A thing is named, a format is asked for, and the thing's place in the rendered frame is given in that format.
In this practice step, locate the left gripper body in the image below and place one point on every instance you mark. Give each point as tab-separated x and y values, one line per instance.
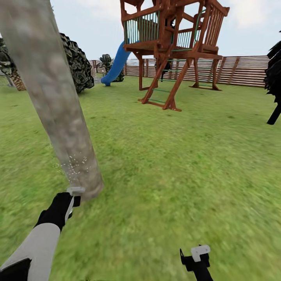
76	201

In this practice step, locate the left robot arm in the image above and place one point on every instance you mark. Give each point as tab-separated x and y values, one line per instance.
32	261

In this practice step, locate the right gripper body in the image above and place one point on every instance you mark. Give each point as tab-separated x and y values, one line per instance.
203	264

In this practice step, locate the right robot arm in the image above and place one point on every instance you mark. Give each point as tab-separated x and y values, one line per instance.
198	262

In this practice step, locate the garden chair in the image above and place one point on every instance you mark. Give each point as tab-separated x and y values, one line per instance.
93	72

